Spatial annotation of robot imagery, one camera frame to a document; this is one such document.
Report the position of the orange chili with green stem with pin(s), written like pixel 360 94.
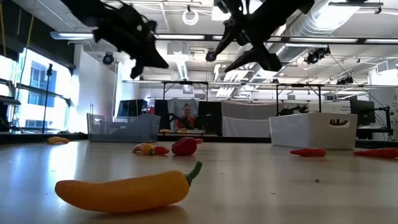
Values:
pixel 124 193

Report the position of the yellow-orange toy chili pepper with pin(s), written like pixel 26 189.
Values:
pixel 143 148

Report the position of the black desk monitor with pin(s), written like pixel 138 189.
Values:
pixel 362 111

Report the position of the white cloth partition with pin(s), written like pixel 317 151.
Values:
pixel 245 119

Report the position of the black metal table frame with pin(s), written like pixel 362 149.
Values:
pixel 31 138

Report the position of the white plastic basket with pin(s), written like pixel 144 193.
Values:
pixel 311 130

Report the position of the round black ceiling camera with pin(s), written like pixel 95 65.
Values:
pixel 108 58
pixel 210 57

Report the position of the black background robot arm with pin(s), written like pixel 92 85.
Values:
pixel 292 109
pixel 175 119

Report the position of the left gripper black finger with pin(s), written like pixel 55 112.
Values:
pixel 137 69
pixel 154 59

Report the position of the small red toy chili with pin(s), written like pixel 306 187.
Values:
pixel 161 150

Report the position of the black ceiling-mounted camera rig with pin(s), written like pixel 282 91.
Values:
pixel 345 81
pixel 317 55

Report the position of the grey backdrop cloth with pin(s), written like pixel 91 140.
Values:
pixel 174 105

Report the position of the silver ventilation duct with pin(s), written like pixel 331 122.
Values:
pixel 326 18

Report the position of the person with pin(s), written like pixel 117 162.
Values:
pixel 186 121

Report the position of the black tripod stand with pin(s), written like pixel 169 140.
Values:
pixel 49 70

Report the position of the black background monitor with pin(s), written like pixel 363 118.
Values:
pixel 132 108

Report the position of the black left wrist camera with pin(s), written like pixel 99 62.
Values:
pixel 132 14

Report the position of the grey translucent plastic basket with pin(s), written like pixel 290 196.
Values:
pixel 124 130

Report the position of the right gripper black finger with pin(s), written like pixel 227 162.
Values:
pixel 233 32
pixel 261 57

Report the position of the long ceiling light bar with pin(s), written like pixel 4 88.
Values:
pixel 180 36

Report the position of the red-orange toy chili pepper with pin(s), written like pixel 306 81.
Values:
pixel 377 152
pixel 308 152

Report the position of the black standing panel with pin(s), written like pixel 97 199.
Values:
pixel 210 117
pixel 162 112

